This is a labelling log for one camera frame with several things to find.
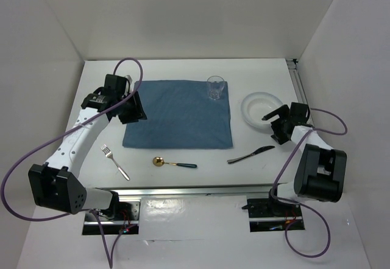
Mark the clear glass plate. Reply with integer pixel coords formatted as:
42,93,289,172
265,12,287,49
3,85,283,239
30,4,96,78
241,92,283,133

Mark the silver fork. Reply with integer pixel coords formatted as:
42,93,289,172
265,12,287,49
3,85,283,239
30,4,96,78
101,144,130,181

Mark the blue cloth napkin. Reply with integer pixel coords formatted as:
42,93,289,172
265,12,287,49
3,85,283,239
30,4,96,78
122,80,233,150

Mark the clear plastic cup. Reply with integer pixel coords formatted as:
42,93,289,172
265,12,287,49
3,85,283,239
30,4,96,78
207,75,226,100

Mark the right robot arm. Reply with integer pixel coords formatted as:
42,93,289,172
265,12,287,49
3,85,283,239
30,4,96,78
262,102,347,215

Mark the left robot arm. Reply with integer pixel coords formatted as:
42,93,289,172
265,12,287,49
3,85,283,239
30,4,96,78
28,92,147,220

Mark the silver table knife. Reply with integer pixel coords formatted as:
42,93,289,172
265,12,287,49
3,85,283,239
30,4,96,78
227,145,275,164

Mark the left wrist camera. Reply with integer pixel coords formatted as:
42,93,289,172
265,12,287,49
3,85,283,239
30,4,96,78
102,74,132,96

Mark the aluminium rail frame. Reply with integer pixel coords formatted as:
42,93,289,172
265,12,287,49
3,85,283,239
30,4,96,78
286,58,336,193

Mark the gold spoon with dark handle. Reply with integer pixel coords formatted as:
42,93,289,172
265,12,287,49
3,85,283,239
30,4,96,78
152,157,197,169

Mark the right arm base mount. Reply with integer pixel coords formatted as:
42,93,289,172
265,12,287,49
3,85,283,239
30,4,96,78
241,198,305,232

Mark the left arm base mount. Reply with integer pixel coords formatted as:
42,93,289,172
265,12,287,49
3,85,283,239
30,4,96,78
82,200,141,236

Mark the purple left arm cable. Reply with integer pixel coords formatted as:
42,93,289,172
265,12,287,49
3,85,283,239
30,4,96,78
0,57,143,268

